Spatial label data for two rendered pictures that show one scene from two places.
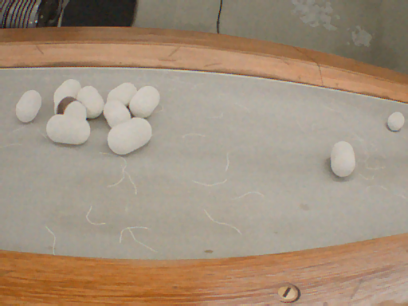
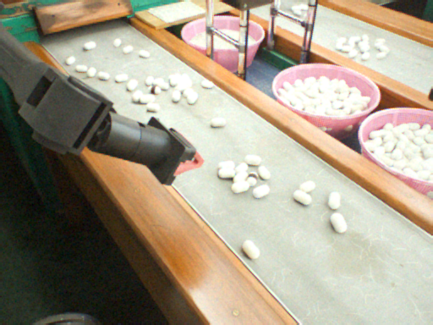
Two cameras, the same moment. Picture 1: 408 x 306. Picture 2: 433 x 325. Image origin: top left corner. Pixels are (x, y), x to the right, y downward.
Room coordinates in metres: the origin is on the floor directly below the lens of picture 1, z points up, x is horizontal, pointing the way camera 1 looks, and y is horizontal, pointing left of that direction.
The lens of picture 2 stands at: (0.50, 0.66, 1.30)
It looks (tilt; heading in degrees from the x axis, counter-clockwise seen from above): 40 degrees down; 253
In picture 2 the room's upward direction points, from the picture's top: straight up
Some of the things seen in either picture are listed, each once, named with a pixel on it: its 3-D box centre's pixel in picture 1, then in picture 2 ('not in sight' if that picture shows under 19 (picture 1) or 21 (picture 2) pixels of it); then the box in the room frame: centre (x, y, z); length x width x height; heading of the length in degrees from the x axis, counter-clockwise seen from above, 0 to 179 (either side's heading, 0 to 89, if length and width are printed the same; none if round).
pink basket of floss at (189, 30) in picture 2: not in sight; (222, 45); (0.11, -0.56, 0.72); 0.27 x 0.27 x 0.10
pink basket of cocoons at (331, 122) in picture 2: not in sight; (321, 103); (-0.03, -0.15, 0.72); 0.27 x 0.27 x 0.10
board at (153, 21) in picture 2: not in sight; (186, 10); (0.18, -0.77, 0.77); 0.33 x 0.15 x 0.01; 19
